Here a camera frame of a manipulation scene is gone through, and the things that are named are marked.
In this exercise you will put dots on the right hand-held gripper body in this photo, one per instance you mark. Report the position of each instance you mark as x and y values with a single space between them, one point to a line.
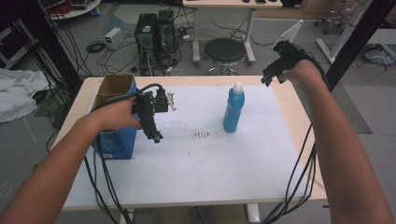
288 60

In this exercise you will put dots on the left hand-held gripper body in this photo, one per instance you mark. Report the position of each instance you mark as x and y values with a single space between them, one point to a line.
149 104

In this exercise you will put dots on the blue cardboard box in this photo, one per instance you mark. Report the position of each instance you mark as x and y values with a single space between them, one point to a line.
120 144

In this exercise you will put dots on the blue bottle with white cap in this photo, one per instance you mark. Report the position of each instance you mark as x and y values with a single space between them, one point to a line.
233 109

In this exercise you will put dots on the person's right hand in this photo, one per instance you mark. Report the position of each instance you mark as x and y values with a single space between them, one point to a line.
305 74

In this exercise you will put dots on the person's left hand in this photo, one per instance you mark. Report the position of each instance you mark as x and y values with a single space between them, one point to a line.
115 115

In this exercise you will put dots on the black round stool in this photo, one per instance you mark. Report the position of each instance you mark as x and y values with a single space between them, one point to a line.
224 50

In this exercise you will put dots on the office chair wheel base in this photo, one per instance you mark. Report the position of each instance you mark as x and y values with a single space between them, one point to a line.
331 21

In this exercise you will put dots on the white metal stand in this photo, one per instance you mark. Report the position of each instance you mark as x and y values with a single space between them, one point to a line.
342 37

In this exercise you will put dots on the white table mat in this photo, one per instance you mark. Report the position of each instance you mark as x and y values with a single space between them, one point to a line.
202 174

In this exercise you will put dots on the black computer tower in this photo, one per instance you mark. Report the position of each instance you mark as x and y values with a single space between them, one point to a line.
145 34
166 31

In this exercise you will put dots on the small white device box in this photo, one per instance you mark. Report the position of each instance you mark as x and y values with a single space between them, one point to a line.
113 38

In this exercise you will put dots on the white-legged wooden desk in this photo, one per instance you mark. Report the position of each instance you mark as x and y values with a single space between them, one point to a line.
232 3

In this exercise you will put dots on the round white table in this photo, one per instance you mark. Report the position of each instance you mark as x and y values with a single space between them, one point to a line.
82 10

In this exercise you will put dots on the white table leg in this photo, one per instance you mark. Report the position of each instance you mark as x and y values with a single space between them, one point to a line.
252 214

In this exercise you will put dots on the white crumpled cloth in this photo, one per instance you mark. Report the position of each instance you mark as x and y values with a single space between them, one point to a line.
17 93

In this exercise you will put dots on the black metal frame post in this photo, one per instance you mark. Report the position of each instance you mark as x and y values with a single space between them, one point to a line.
358 40
53 46

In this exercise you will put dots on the dark panel with grey frame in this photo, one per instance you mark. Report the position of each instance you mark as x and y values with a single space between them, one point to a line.
11 46

